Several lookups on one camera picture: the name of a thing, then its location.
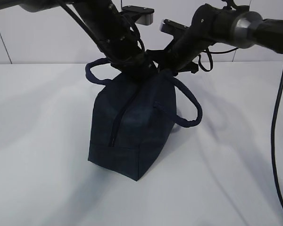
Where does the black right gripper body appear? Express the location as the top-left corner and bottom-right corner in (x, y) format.
(146, 49), (199, 77)

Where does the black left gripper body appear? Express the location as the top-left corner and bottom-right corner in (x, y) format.
(110, 50), (158, 80)

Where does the dark navy fabric lunch bag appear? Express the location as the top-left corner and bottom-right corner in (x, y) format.
(85, 58), (203, 181)

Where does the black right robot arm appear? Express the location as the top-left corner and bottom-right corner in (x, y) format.
(147, 0), (283, 73)

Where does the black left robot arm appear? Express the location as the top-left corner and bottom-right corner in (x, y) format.
(0, 0), (156, 80)

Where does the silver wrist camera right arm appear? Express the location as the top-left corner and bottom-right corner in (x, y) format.
(159, 19), (188, 37)

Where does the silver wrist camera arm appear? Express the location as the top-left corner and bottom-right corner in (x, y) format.
(121, 5), (155, 26)
(159, 19), (188, 37)

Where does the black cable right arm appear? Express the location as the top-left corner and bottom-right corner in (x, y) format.
(198, 46), (239, 73)

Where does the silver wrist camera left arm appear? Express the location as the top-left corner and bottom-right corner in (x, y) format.
(121, 5), (155, 26)

